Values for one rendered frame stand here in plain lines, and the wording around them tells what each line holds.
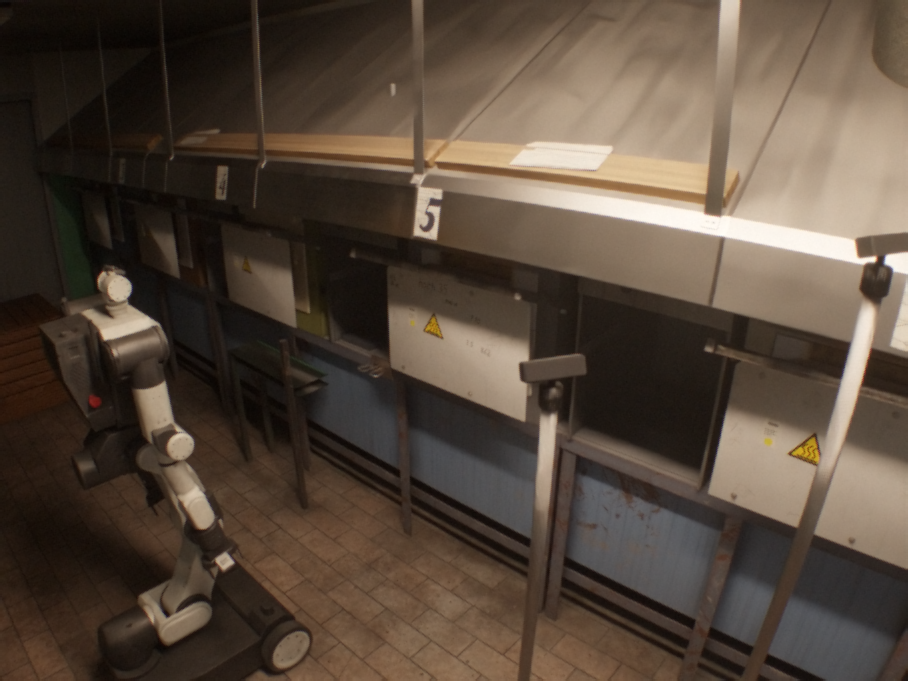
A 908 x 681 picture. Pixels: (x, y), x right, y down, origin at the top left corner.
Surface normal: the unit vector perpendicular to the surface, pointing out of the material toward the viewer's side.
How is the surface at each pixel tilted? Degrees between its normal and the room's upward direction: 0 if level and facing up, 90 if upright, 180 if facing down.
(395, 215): 80
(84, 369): 90
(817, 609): 90
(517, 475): 90
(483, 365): 90
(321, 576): 0
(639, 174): 33
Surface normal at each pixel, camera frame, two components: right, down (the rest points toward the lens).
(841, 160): -0.37, -0.62
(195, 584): 0.74, 0.25
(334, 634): 0.00, -0.92
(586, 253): -0.65, 0.11
